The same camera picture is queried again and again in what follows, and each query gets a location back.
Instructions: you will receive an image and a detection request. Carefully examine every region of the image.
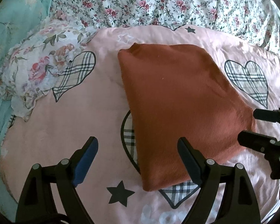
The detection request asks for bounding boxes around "rust orange knit sweater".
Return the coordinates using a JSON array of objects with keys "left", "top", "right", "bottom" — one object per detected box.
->
[{"left": 118, "top": 43, "right": 255, "bottom": 191}]

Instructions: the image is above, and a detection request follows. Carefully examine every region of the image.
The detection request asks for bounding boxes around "small floral white quilt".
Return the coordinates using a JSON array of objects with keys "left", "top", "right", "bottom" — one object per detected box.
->
[{"left": 51, "top": 0, "right": 280, "bottom": 56}]

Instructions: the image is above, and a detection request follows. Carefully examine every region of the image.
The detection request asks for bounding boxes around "pink heart-print bed sheet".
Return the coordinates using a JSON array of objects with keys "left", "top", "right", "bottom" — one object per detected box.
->
[{"left": 0, "top": 26, "right": 280, "bottom": 223}]

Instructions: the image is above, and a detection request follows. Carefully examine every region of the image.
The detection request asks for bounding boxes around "large rose print pillow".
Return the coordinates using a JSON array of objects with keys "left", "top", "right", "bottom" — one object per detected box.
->
[{"left": 0, "top": 10, "right": 97, "bottom": 121}]

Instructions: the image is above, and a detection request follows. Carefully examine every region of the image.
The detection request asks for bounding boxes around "teal floral blanket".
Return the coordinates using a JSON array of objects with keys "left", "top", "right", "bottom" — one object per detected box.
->
[{"left": 0, "top": 0, "right": 59, "bottom": 222}]

